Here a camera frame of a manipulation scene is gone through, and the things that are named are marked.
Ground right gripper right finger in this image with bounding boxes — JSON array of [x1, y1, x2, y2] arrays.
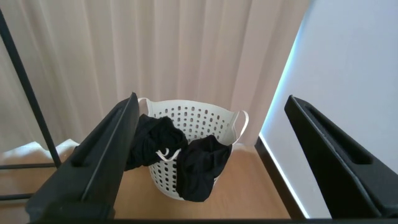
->
[[284, 95, 398, 218]]

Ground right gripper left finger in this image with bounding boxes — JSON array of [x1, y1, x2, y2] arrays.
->
[[25, 91, 141, 222]]

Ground black drawstring shorts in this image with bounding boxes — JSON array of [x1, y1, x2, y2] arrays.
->
[[124, 113, 190, 172]]

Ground black clothes rack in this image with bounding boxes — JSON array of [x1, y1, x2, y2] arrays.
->
[[0, 7, 62, 202]]

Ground white laundry basket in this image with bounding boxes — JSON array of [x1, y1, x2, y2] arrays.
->
[[137, 97, 249, 201]]

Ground black garment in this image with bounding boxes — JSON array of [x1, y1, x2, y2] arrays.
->
[[175, 134, 233, 203]]

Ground beige curtain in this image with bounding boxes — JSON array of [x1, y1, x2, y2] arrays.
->
[[0, 0, 312, 153]]

